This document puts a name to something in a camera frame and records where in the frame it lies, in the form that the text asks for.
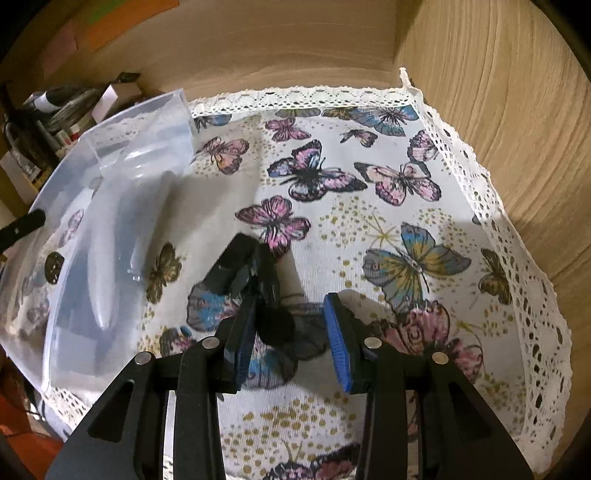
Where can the stack of books and papers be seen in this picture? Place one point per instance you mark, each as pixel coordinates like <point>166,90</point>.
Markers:
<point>60,115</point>

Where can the orange sticky note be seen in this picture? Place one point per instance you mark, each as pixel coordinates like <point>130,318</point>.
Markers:
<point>129,23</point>

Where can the black plastic clip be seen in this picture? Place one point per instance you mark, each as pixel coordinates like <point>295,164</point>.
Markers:
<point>240,263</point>

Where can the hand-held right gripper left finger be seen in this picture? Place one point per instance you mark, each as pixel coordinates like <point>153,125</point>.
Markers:
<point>244,350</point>

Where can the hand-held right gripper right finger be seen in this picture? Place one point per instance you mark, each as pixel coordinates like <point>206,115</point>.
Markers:
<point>341,346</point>

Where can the pink sticky note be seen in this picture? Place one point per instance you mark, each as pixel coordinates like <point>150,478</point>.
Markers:
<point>57,55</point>

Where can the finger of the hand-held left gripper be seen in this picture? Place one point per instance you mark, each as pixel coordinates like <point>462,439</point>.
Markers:
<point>23,226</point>

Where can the small pink box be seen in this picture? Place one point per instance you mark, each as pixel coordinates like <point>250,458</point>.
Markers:
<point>113,99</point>

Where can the butterfly print lace tablecloth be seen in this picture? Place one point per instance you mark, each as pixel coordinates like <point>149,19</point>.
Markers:
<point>369,138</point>

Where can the clear plastic storage container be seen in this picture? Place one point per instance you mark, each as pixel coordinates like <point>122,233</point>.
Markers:
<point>115,152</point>

